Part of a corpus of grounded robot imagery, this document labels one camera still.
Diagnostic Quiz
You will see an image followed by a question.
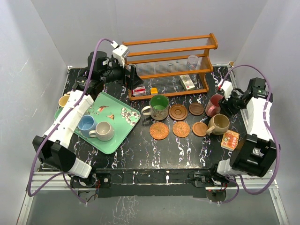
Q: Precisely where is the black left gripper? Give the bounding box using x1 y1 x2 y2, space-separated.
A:
100 56 143 90

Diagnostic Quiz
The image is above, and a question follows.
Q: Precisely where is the maroon speckled mug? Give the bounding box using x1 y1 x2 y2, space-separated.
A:
205 94 224 117

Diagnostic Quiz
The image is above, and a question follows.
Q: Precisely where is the beige brown mug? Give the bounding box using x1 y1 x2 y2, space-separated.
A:
206 114 230 135

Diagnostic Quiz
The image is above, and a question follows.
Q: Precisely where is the green floral mug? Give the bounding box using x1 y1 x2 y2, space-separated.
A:
141 95 169 121

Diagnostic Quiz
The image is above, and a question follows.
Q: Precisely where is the white speckled mug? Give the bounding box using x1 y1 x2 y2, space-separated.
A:
89 121 114 142

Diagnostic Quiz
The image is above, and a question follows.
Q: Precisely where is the yellow mug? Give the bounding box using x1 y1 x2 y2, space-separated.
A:
59 95 70 107

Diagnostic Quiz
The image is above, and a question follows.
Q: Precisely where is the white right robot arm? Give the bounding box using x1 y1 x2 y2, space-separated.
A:
209 78 277 186

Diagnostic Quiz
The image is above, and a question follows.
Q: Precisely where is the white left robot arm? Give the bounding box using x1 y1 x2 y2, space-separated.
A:
33 90 141 187

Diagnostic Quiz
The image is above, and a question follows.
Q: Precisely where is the dark walnut coaster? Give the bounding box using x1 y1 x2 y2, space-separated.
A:
189 102 204 116

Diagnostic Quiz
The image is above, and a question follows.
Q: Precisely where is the smooth brown wooden coaster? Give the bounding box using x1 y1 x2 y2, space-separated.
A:
192 122 208 137

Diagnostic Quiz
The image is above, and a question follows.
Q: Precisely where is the dark grooved wooden coaster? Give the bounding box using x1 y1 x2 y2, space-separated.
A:
169 104 188 121

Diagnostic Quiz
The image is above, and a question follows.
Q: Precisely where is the woven rattan coaster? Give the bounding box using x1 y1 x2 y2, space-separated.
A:
172 121 190 138
150 122 169 140

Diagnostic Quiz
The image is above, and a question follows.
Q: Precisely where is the red white small box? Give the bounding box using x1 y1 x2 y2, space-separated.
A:
132 86 146 97

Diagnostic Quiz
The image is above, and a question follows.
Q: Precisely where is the yellow small block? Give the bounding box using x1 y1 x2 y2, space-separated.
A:
150 88 158 95

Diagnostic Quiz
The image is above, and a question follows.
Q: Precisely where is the green floral serving tray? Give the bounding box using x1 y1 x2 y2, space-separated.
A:
54 91 141 155

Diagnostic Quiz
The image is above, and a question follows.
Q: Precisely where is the orange wooden rack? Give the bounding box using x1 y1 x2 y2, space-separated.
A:
123 33 218 101

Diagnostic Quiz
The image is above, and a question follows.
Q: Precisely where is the green white flat box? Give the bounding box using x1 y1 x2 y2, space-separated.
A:
180 75 195 91

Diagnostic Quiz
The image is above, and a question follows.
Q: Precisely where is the blue mug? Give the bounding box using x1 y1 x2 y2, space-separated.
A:
77 115 97 138

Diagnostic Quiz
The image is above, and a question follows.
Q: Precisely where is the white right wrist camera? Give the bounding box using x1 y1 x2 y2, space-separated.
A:
217 79 233 100

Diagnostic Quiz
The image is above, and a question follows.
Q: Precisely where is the aluminium table frame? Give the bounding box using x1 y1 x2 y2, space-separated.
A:
17 65 290 225

